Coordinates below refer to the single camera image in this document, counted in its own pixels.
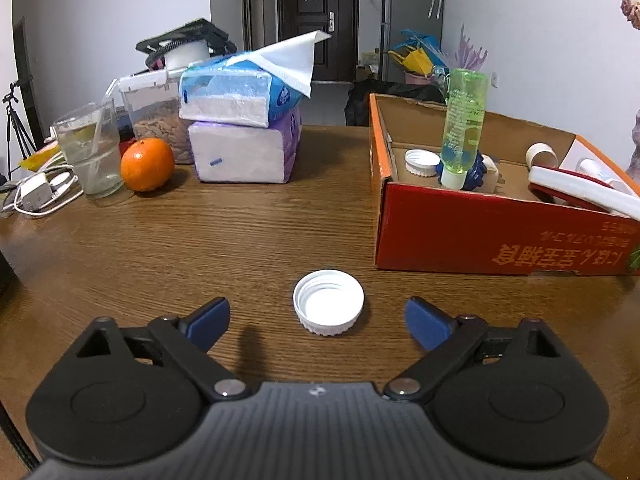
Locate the dark brown door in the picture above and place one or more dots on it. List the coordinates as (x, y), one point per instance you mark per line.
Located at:
(310, 40)

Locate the black tripod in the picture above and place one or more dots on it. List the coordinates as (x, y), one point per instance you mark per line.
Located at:
(15, 130)

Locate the white bottle cap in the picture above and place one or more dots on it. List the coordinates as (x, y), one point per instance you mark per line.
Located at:
(421, 162)
(328, 305)

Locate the white and purple tissue pack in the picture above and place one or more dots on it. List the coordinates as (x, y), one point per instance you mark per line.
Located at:
(240, 152)

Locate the white power adapter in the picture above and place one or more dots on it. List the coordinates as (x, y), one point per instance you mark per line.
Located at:
(492, 175)

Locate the grey refrigerator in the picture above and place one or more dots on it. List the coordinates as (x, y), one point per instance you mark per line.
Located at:
(410, 5)

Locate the red cardboard box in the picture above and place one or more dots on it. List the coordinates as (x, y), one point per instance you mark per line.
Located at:
(450, 230)

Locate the yellow watering can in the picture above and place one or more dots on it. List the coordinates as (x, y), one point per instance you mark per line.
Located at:
(417, 62)

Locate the orange fruit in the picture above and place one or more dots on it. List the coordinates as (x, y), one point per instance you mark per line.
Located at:
(147, 165)

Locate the red and white lint brush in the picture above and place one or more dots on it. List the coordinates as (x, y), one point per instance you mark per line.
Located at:
(575, 185)

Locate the black plastic frame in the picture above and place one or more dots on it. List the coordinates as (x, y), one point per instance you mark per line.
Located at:
(200, 32)

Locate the purple lavender bunch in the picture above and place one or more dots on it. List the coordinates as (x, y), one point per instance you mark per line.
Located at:
(470, 52)

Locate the dark cloth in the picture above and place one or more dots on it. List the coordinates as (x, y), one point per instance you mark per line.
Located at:
(360, 105)

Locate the clear container of nuts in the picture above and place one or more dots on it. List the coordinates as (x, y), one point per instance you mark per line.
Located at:
(155, 120)

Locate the yellow plastic wrapper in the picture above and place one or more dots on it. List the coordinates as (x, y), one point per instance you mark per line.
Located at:
(40, 160)

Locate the dried pink roses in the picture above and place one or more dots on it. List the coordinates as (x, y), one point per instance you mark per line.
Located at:
(632, 10)

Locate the green spray bottle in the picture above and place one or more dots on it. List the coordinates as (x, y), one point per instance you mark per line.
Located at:
(462, 120)

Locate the white drinking straw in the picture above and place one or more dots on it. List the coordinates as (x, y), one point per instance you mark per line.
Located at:
(102, 120)

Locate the clear drinking glass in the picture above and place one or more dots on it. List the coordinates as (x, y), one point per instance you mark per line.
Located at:
(80, 160)

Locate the blue plastic rack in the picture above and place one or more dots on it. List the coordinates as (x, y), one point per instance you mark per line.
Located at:
(430, 42)

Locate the white spray bottle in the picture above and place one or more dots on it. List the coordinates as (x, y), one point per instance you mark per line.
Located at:
(600, 172)

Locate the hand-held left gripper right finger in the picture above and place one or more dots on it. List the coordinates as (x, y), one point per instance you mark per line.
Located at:
(427, 325)

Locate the white round container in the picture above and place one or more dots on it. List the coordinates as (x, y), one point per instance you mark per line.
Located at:
(187, 57)

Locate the blue tissue pack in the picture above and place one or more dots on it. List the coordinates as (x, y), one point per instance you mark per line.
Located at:
(225, 95)

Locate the purple bottle cap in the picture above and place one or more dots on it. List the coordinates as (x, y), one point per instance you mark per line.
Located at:
(476, 175)

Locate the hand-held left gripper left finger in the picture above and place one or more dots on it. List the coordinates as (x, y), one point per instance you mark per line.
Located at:
(210, 322)

